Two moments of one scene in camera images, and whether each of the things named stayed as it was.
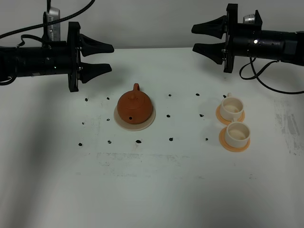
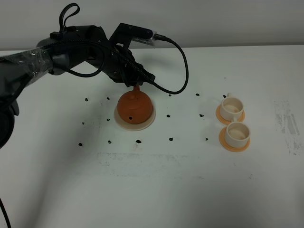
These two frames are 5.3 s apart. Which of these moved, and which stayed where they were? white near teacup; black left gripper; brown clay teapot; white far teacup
Moved: black left gripper
Stayed: white far teacup; brown clay teapot; white near teacup
